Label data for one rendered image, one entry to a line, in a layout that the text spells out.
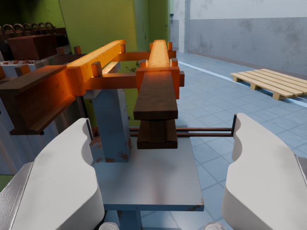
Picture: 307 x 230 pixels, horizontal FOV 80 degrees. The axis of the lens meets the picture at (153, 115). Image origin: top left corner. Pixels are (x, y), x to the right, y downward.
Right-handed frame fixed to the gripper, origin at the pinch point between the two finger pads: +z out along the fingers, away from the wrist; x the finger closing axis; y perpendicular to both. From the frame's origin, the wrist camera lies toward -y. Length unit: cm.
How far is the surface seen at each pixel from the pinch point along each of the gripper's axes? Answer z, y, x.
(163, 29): 102, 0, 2
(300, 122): 153, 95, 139
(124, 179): 19.3, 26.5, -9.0
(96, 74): 16.2, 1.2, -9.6
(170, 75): 6.2, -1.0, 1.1
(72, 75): 10.2, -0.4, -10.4
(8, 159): 43, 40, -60
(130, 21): 59, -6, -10
